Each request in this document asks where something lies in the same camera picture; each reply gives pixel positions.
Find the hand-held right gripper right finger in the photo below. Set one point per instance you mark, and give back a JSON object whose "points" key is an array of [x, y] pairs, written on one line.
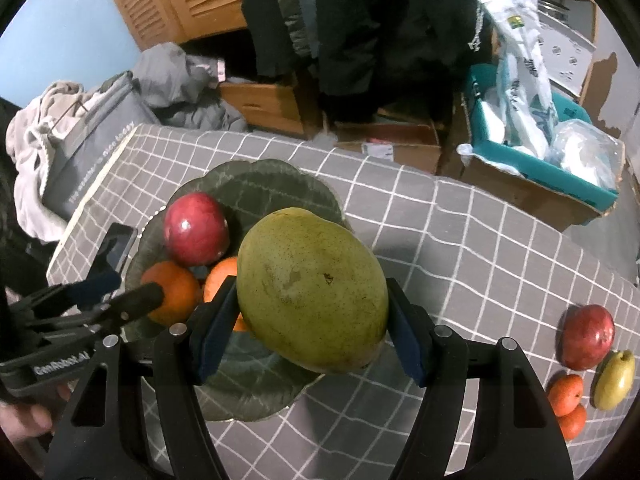
{"points": [[407, 345]]}

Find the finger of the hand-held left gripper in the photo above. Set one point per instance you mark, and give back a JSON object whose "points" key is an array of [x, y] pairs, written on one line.
{"points": [[97, 285], [145, 300]]}

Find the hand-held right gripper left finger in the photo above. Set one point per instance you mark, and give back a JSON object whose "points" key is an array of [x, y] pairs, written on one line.
{"points": [[215, 340]]}

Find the large orange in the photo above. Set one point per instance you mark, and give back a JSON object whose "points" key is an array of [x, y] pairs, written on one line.
{"points": [[220, 277], [172, 292]]}

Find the red apple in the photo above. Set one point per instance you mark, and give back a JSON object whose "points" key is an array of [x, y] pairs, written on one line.
{"points": [[196, 227], [587, 335]]}

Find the yellow-green mango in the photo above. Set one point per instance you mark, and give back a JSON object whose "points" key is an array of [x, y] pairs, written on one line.
{"points": [[312, 290]]}

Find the small tangerine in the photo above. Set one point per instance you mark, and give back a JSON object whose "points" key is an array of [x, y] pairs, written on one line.
{"points": [[565, 394], [572, 421]]}

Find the green glass bowl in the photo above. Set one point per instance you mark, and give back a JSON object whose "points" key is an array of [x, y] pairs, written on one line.
{"points": [[280, 185]]}

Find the person's left hand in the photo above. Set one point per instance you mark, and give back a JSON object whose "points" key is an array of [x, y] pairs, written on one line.
{"points": [[25, 420]]}

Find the black flat card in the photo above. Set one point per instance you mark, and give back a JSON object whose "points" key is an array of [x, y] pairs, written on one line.
{"points": [[120, 242]]}

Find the grey checked tablecloth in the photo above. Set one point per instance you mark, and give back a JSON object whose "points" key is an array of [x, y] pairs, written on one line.
{"points": [[450, 260]]}

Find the grey printed storage bag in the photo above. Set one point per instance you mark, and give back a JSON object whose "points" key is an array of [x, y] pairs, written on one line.
{"points": [[95, 160]]}

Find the beige fleece blanket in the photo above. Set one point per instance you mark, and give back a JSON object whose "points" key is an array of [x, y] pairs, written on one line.
{"points": [[30, 135]]}

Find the large cardboard box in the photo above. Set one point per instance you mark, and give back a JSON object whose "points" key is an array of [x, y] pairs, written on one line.
{"points": [[525, 195]]}

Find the cardboard box with red contents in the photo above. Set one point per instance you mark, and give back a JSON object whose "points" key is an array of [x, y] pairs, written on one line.
{"points": [[400, 145]]}

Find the teal plastic crate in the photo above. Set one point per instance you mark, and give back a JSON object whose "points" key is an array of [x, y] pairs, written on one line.
{"points": [[550, 172]]}

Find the grey clothes pile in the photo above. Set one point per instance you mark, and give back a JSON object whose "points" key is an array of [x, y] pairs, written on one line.
{"points": [[170, 70]]}

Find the wooden drawer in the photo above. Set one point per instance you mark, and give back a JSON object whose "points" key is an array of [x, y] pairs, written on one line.
{"points": [[260, 102]]}

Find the clear plastic bag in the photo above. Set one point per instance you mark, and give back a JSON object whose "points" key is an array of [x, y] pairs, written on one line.
{"points": [[585, 150]]}

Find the printed plastic bag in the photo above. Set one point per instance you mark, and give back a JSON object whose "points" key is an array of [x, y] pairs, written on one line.
{"points": [[520, 60]]}

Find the black hooded coat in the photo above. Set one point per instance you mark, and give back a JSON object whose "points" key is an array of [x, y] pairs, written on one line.
{"points": [[390, 35]]}

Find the white patterned storage box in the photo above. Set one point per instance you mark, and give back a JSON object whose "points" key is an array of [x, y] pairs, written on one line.
{"points": [[565, 55]]}

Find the white door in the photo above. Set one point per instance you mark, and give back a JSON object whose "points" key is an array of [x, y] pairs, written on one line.
{"points": [[622, 90]]}

